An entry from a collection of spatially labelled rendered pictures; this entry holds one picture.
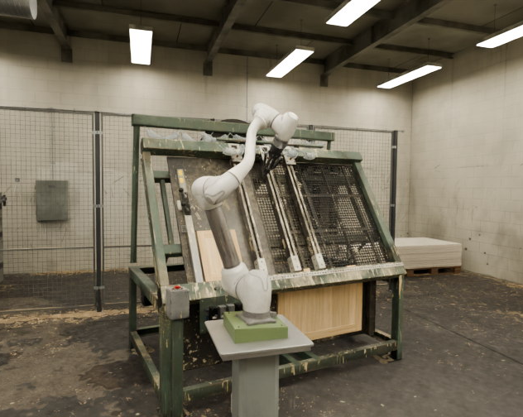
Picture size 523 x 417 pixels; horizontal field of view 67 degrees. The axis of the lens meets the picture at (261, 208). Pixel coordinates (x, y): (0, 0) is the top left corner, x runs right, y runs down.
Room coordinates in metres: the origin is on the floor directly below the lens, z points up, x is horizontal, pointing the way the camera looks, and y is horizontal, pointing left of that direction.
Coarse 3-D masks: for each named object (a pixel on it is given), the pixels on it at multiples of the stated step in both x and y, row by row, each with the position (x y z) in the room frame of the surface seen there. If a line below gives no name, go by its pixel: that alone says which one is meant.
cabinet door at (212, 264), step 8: (200, 232) 2.93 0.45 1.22; (208, 232) 2.96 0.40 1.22; (232, 232) 3.04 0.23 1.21; (200, 240) 2.90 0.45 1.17; (208, 240) 2.93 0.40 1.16; (200, 248) 2.86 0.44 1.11; (208, 248) 2.89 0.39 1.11; (216, 248) 2.92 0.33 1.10; (200, 256) 2.84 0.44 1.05; (208, 256) 2.85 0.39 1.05; (216, 256) 2.88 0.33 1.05; (240, 256) 2.95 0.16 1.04; (208, 264) 2.82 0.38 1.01; (216, 264) 2.84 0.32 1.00; (208, 272) 2.78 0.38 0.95; (216, 272) 2.81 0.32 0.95; (208, 280) 2.75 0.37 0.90
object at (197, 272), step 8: (176, 176) 3.13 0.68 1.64; (184, 176) 3.12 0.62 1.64; (184, 184) 3.08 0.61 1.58; (184, 216) 2.95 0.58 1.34; (192, 224) 2.92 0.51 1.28; (192, 232) 2.88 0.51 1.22; (192, 240) 2.85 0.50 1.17; (192, 248) 2.81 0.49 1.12; (192, 256) 2.77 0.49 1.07; (192, 264) 2.77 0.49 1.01; (200, 272) 2.73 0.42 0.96; (200, 280) 2.70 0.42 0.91
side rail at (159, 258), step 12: (144, 156) 3.06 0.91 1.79; (144, 168) 3.02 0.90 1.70; (144, 180) 3.04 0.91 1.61; (156, 204) 2.88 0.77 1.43; (156, 216) 2.83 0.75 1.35; (156, 228) 2.77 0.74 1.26; (156, 240) 2.73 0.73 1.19; (156, 252) 2.68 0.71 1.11; (156, 264) 2.67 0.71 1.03; (156, 276) 2.67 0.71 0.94
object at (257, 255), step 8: (232, 144) 3.42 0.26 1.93; (240, 152) 3.33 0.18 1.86; (232, 160) 3.33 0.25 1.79; (240, 160) 3.36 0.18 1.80; (240, 184) 3.27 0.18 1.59; (240, 192) 3.23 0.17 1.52; (240, 200) 3.23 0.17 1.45; (248, 200) 3.21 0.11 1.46; (248, 208) 3.17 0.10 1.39; (248, 216) 3.12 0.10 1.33; (248, 224) 3.08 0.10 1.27; (248, 232) 3.08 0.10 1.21; (256, 232) 3.07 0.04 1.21; (248, 240) 3.08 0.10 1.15; (256, 240) 3.05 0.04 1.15; (256, 248) 2.99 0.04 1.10; (256, 256) 2.96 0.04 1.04; (256, 264) 2.96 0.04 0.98; (264, 264) 2.94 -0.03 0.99
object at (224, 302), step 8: (216, 296) 2.67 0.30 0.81; (224, 296) 2.70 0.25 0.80; (200, 304) 2.62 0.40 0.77; (208, 304) 2.64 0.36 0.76; (216, 304) 2.67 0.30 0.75; (224, 304) 2.70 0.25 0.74; (232, 304) 2.64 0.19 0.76; (240, 304) 2.64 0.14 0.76; (200, 312) 2.62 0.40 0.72; (208, 312) 2.59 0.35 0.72; (216, 312) 2.56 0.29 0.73; (200, 320) 2.62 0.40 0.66; (208, 320) 2.65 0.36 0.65; (200, 328) 2.62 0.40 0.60
